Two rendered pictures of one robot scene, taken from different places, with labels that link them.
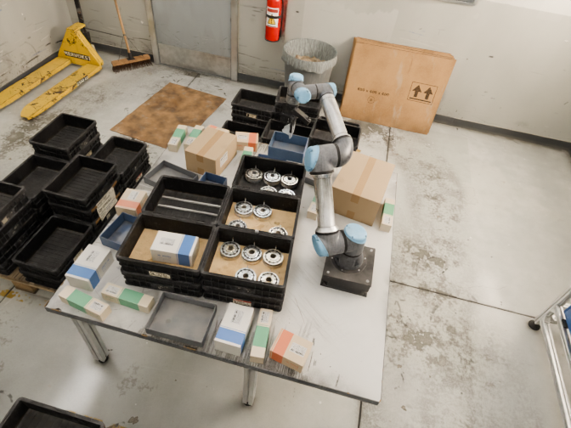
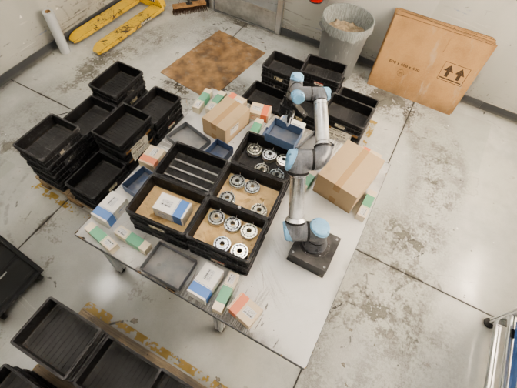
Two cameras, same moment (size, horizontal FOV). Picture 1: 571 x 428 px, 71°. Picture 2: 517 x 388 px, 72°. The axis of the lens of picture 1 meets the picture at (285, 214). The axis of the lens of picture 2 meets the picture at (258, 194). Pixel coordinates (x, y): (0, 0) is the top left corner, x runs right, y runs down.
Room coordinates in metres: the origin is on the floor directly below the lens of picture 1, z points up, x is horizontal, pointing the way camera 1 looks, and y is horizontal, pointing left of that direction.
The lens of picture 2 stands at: (0.30, -0.24, 2.76)
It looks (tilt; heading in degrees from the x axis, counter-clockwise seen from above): 57 degrees down; 14
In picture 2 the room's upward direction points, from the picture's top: 7 degrees clockwise
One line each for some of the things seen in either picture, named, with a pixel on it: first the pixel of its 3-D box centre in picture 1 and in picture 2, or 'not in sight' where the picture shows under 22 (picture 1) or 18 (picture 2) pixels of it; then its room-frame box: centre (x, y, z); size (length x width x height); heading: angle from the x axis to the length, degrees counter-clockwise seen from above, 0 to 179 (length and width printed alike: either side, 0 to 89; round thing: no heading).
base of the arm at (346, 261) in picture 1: (350, 252); (315, 239); (1.32, -0.36, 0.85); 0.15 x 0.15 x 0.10
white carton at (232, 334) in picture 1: (234, 329); (205, 282); (0.87, 0.16, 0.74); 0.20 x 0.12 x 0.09; 171
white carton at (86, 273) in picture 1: (90, 267); (111, 209); (1.09, 0.93, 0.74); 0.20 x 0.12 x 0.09; 171
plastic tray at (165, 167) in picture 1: (171, 178); (188, 139); (1.83, 0.75, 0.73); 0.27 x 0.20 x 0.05; 69
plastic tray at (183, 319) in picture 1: (182, 318); (168, 265); (0.89, 0.41, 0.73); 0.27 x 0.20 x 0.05; 83
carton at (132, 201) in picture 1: (132, 203); (152, 158); (1.56, 0.89, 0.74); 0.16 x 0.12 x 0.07; 176
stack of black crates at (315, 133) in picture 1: (330, 153); (341, 127); (2.79, -0.32, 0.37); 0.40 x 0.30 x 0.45; 82
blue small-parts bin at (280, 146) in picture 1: (288, 146); (283, 134); (1.82, 0.04, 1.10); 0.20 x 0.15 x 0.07; 83
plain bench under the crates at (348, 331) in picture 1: (253, 261); (245, 219); (1.55, 0.16, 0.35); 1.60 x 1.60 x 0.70; 82
